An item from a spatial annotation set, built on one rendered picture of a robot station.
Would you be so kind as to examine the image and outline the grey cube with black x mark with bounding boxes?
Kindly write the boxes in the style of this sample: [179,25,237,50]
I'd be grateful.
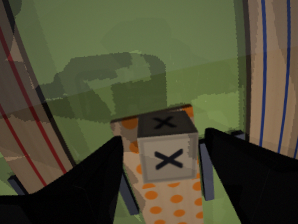
[137,111,198,184]

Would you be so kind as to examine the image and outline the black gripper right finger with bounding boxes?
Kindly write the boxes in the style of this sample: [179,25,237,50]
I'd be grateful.
[204,128,298,224]

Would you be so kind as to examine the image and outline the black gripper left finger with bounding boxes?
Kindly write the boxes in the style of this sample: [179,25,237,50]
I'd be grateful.
[0,136,124,224]

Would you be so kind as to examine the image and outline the tan strip with orange dots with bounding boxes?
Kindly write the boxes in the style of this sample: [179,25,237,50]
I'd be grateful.
[110,104,204,224]

